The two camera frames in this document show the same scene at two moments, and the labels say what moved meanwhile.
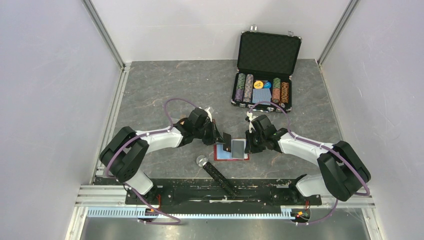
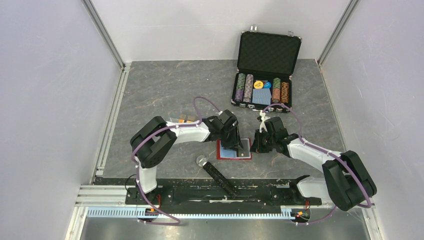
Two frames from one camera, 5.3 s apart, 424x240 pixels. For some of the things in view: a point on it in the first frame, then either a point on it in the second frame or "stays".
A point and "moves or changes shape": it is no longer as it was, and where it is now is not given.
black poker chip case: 266,62 stays
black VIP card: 227,146 moves or changes shape
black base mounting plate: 201,192 stays
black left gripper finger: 218,136 -> 239,141
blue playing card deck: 259,95 stays
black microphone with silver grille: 202,160 stays
